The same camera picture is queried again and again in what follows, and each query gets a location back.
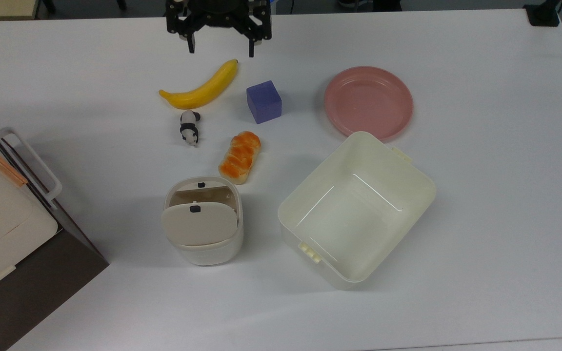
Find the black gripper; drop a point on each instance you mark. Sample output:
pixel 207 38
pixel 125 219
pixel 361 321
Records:
pixel 217 12

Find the cream trash can with lid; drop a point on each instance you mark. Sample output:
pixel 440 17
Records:
pixel 200 226

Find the yellow toy banana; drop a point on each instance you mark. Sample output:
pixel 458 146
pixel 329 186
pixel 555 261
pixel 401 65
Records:
pixel 203 92

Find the purple cube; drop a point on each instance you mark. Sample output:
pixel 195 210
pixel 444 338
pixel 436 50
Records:
pixel 264 102

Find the panda figurine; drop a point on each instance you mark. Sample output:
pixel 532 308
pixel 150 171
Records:
pixel 189 127

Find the toy bread with orange glaze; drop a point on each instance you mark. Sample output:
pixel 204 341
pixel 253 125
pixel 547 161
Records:
pixel 239 158

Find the pink plastic plate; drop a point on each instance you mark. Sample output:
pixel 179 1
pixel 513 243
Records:
pixel 369 102

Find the cream rectangular plastic bin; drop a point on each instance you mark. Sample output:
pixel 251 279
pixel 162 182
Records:
pixel 354 214

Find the tan wooden board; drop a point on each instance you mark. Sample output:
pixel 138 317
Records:
pixel 0 7

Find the orange strip on cream box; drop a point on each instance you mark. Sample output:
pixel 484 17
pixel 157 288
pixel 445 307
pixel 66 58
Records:
pixel 3 165

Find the white toaster oven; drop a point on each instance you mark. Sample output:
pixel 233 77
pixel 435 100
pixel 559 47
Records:
pixel 42 287

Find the black clamp block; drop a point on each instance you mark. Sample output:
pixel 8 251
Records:
pixel 543 14

